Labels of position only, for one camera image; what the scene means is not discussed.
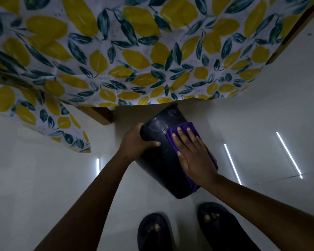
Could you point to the person's right hand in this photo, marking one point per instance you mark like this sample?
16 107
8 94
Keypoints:
196 162

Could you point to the person's left hand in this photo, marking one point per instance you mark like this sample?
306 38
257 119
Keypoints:
132 146

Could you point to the person's right middle finger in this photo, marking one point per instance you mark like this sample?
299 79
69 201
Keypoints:
184 138

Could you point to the person's right little finger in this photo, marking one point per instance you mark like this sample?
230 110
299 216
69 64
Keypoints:
200 143

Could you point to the person's left thumb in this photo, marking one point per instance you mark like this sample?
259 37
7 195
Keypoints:
151 145

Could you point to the person's right thumb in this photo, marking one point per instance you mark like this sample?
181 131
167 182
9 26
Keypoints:
179 158

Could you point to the purple cleaning cloth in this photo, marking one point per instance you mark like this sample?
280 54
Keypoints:
172 130

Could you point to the black plastic bucket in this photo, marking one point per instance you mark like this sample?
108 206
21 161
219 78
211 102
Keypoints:
159 164

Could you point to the person's right forearm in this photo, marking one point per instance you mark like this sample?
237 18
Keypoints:
264 214

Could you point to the person's left forearm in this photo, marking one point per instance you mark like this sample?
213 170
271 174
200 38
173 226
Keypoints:
86 209

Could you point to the wooden table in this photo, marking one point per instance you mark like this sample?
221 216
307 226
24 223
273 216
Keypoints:
99 115

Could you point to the person's right foot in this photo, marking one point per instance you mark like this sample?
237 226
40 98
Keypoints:
211 218

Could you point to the person's foot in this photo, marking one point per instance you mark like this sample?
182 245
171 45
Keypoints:
211 218
153 228

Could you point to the person's left foot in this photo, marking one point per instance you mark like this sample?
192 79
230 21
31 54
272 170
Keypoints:
153 228

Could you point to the person's left dark slipper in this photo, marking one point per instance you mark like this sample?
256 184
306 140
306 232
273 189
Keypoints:
153 241

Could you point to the person's dark slipper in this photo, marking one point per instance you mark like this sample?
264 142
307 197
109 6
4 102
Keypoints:
225 237
153 241

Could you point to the lemon print tablecloth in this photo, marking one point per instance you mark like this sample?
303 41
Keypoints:
136 54

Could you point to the person's right dark slipper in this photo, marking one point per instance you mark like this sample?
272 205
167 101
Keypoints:
225 237

